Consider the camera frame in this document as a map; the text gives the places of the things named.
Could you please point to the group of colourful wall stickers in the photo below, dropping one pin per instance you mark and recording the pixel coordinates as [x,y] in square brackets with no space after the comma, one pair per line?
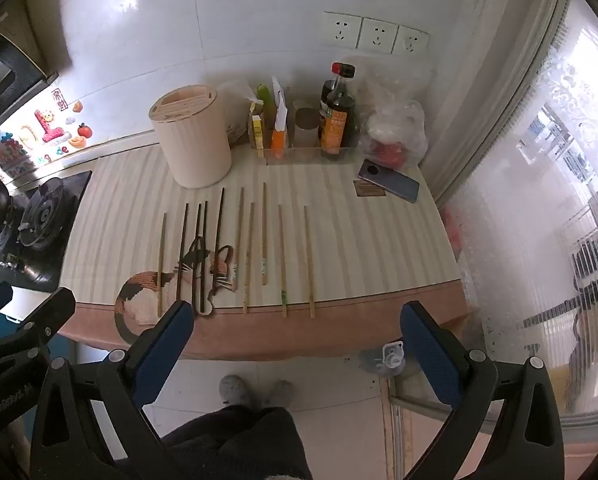
[44,127]

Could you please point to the patterned glass sliding door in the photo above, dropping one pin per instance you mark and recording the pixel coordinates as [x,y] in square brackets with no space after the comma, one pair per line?
[529,185]

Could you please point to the green-capped bottle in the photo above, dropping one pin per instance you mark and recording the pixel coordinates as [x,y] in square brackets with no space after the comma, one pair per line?
[265,97]

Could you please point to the grey smartphone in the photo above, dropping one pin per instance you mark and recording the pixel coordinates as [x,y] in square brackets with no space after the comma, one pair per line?
[389,180]

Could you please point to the range hood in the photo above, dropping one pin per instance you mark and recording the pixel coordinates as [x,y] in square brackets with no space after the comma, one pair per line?
[4,65]

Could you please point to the yellow seasoning box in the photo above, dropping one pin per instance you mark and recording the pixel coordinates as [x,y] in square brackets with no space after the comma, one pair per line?
[256,132]

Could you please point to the dark wooden chopstick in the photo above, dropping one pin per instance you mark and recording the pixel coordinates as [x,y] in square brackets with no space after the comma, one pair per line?
[204,230]
[182,250]
[219,230]
[196,240]

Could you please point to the orange and white packet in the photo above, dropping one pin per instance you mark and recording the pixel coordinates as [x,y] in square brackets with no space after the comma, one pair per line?
[279,130]

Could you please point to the black gas stove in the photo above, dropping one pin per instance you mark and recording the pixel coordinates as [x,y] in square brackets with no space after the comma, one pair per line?
[54,260]

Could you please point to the dark soy sauce bottle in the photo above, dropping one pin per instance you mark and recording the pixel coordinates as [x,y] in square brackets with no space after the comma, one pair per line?
[336,110]

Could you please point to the teal cabinet front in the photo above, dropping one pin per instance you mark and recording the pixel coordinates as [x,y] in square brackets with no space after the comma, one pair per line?
[71,350]

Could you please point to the brown card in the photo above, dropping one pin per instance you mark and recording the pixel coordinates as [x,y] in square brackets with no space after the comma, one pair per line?
[366,190]

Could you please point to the person's dark trouser legs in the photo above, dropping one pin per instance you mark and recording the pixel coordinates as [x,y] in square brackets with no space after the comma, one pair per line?
[239,445]

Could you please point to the clear glass jar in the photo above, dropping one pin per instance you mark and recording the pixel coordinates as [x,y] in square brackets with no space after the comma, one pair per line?
[305,125]

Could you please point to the white wall socket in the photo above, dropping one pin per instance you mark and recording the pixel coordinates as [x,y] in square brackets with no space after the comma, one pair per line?
[411,41]
[341,29]
[377,36]

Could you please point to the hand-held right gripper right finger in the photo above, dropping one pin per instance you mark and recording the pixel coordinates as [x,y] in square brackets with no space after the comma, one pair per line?
[431,360]

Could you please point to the striped table cover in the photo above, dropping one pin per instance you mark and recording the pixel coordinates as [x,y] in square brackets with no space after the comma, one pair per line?
[359,250]

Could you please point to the beige plastic bag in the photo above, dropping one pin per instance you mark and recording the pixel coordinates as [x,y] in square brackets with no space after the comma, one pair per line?
[239,110]

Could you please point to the grey slipper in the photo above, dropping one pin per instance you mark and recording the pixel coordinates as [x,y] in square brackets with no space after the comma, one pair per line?
[234,390]

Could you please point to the beige cylindrical utensil holder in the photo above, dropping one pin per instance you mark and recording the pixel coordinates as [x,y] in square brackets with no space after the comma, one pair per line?
[194,140]

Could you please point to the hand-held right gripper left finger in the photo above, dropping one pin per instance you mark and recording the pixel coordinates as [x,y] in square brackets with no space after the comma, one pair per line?
[161,360]

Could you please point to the clear plastic bag with red contents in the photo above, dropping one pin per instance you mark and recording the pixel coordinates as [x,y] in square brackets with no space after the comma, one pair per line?
[396,130]

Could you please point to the clear plastic organizer tray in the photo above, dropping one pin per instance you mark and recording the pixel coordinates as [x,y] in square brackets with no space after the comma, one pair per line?
[304,155]

